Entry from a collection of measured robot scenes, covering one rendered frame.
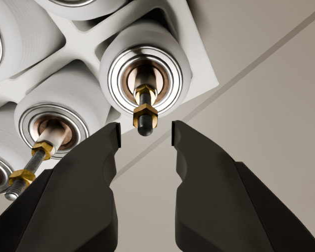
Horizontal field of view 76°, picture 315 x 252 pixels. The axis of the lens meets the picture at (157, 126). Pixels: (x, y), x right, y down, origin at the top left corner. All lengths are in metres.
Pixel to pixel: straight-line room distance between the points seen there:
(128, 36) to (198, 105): 0.34
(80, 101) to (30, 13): 0.10
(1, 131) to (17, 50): 0.12
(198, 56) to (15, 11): 0.20
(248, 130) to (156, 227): 0.49
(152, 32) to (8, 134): 0.22
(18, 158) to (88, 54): 0.16
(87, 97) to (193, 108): 0.32
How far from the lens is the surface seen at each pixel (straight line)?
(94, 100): 0.26
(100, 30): 0.27
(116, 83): 0.21
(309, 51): 0.58
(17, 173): 0.20
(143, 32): 0.20
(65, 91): 0.24
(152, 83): 0.18
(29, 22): 0.26
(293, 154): 0.73
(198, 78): 0.29
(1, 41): 0.23
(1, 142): 0.31
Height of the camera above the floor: 0.45
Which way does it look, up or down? 58 degrees down
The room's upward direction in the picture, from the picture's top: 175 degrees clockwise
